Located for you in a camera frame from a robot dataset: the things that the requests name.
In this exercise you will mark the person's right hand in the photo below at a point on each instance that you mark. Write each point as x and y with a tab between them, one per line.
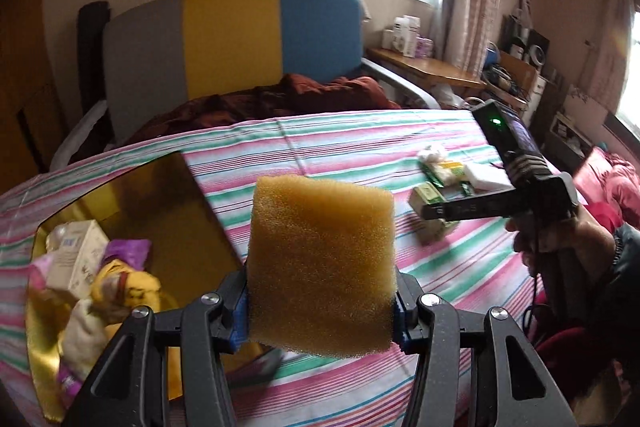
593	245

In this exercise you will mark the white boxes on desk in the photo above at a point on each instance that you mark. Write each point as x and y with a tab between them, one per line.
404	38

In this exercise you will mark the yellow tiger plush toy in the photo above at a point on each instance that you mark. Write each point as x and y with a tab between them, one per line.
118	289

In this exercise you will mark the pink plastic cup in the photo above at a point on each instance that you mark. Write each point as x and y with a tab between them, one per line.
38	271

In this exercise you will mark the small green cardboard box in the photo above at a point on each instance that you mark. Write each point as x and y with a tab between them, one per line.
430	229

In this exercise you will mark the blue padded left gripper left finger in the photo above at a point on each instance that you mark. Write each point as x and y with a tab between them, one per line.
233	329

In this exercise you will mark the purple ribbon bow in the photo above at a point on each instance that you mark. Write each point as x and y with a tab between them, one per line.
133	252

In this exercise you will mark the black rolled mat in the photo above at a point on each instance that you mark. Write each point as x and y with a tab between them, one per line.
91	21

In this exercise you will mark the dark red blanket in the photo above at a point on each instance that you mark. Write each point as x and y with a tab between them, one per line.
294	95

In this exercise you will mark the striped bed sheet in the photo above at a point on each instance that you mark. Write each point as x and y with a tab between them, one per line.
474	267

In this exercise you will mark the white foam block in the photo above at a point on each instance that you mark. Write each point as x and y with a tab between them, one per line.
486	177

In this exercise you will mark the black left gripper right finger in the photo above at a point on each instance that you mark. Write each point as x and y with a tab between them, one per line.
408	331

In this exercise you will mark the yellow sponge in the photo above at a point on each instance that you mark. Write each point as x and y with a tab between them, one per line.
320	266

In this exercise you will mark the wooden wardrobe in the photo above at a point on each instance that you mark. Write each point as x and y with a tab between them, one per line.
33	124

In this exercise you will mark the gold metal tray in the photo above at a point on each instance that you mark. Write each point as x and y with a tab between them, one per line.
159	201

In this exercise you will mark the wooden bedside desk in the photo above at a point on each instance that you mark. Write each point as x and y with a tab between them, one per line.
429	70

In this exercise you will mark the cream cardboard box with barcode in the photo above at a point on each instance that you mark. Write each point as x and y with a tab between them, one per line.
76	260

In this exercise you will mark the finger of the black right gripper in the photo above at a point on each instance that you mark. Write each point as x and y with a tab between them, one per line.
503	204

